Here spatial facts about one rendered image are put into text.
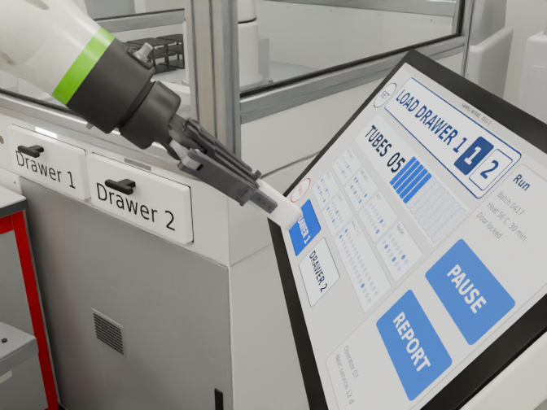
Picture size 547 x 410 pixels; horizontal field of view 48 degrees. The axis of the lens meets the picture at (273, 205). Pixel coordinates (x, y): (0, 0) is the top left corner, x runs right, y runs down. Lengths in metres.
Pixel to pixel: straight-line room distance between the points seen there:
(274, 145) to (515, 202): 0.66
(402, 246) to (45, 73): 0.39
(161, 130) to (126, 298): 0.78
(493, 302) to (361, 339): 0.14
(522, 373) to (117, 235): 1.02
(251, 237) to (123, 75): 0.53
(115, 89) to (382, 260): 0.32
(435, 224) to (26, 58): 0.43
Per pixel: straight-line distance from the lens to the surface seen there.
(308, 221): 0.77
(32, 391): 1.84
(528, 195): 0.51
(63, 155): 1.38
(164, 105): 0.68
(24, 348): 0.99
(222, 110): 0.99
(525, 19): 4.08
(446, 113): 0.68
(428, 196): 0.60
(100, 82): 0.66
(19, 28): 0.66
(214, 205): 1.06
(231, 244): 1.08
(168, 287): 1.26
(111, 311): 1.48
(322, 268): 0.67
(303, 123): 1.16
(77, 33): 0.67
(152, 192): 1.15
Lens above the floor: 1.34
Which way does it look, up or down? 24 degrees down
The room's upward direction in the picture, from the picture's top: straight up
